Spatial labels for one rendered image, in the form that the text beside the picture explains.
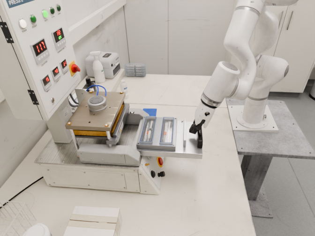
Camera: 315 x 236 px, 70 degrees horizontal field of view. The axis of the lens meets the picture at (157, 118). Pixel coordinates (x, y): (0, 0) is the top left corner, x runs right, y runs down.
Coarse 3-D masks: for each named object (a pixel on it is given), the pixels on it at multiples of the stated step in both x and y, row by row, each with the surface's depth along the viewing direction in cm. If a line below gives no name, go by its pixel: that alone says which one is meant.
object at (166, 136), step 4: (164, 120) 106; (168, 120) 105; (172, 120) 105; (164, 124) 103; (168, 124) 103; (172, 124) 103; (164, 128) 101; (168, 128) 101; (172, 128) 101; (164, 132) 99; (168, 132) 99; (172, 132) 99; (160, 136) 96; (164, 136) 96; (168, 136) 96; (172, 136) 96; (160, 140) 94; (164, 140) 94; (168, 140) 94
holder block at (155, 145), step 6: (174, 120) 107; (156, 126) 103; (174, 126) 103; (156, 132) 100; (174, 132) 100; (138, 138) 97; (156, 138) 97; (174, 138) 97; (138, 144) 94; (144, 144) 94; (150, 144) 94; (156, 144) 94; (174, 144) 94; (174, 150) 94
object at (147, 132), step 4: (148, 116) 109; (148, 120) 106; (152, 120) 106; (144, 124) 104; (148, 124) 104; (152, 124) 103; (144, 128) 101; (148, 128) 101; (152, 128) 101; (144, 132) 99; (148, 132) 99; (152, 132) 99; (144, 136) 97; (148, 136) 97; (152, 136) 97; (140, 140) 95; (144, 140) 95; (148, 140) 95
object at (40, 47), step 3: (42, 42) 76; (36, 45) 73; (39, 45) 75; (42, 45) 76; (36, 48) 73; (39, 48) 75; (42, 48) 77; (45, 48) 78; (36, 51) 73; (39, 51) 75; (42, 51) 77
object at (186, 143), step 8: (184, 120) 104; (184, 128) 99; (136, 136) 102; (176, 136) 101; (184, 136) 95; (192, 136) 101; (176, 144) 97; (184, 144) 95; (192, 144) 97; (144, 152) 95; (152, 152) 95; (160, 152) 94; (168, 152) 94; (176, 152) 93; (184, 152) 93; (192, 152) 93; (200, 152) 93
